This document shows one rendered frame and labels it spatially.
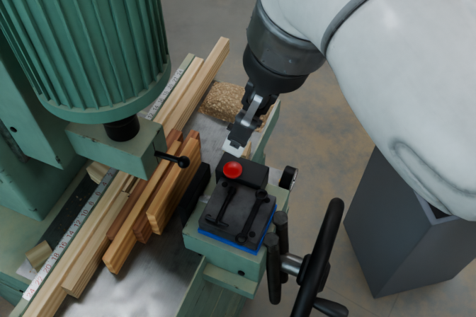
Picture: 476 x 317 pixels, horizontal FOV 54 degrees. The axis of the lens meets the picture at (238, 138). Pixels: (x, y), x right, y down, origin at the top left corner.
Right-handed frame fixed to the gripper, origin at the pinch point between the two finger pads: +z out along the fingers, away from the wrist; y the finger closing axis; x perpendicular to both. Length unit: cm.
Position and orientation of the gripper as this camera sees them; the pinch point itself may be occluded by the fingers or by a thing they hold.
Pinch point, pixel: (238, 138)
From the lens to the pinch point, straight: 66.1
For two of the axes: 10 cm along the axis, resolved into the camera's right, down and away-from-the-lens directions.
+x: 8.9, 4.6, -0.1
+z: -2.4, 4.8, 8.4
